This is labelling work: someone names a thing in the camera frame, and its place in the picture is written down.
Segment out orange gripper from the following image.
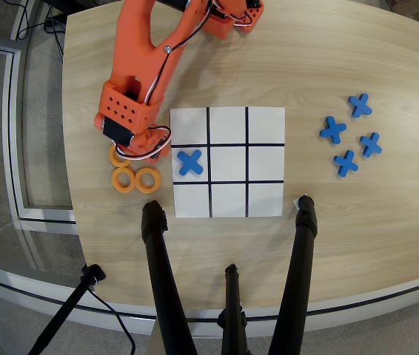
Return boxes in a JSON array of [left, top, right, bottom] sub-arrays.
[[93, 113, 173, 163]]

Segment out blue cross piece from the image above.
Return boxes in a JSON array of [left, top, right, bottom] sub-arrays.
[[319, 115, 347, 145], [359, 132, 383, 158], [348, 92, 373, 119], [176, 149, 205, 177], [333, 149, 359, 178]]

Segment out white tic-tac-toe grid sheet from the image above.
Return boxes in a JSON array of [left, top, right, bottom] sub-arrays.
[[170, 106, 286, 219]]

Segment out black tripod leg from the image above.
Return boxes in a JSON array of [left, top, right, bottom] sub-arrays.
[[216, 263, 249, 355], [141, 200, 198, 355], [267, 195, 319, 355]]

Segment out white tape piece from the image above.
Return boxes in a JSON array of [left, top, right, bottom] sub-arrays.
[[292, 194, 309, 212]]

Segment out black stand pole with clamp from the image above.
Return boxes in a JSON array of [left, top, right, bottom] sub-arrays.
[[27, 263, 107, 355]]

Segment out orange ring piece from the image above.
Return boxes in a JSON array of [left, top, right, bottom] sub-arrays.
[[111, 166, 137, 193], [108, 143, 133, 168], [134, 166, 161, 195]]

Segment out white metal floor frame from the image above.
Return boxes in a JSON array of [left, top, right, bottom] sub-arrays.
[[0, 31, 78, 226]]

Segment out black floor cables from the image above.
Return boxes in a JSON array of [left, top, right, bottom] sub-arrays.
[[15, 0, 66, 60]]

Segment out black cable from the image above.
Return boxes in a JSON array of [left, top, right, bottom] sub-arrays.
[[87, 288, 136, 355]]

